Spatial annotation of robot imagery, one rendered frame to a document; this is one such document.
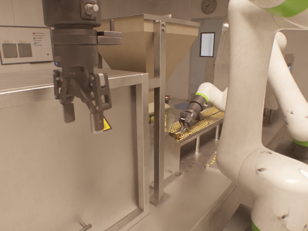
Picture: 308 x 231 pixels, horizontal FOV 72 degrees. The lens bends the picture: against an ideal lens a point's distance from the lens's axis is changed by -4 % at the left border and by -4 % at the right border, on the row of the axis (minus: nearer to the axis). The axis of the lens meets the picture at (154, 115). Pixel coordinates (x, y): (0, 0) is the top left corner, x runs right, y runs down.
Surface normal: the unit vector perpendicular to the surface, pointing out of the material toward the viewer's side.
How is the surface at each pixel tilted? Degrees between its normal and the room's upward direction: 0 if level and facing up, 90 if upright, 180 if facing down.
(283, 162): 5
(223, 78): 90
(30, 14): 90
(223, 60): 71
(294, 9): 152
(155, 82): 90
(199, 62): 90
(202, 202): 0
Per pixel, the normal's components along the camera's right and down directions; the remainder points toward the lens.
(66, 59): -0.08, 0.29
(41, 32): 0.75, 0.19
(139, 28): -0.66, 0.22
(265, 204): -0.92, 0.11
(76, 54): 0.34, 0.28
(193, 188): 0.00, -0.96
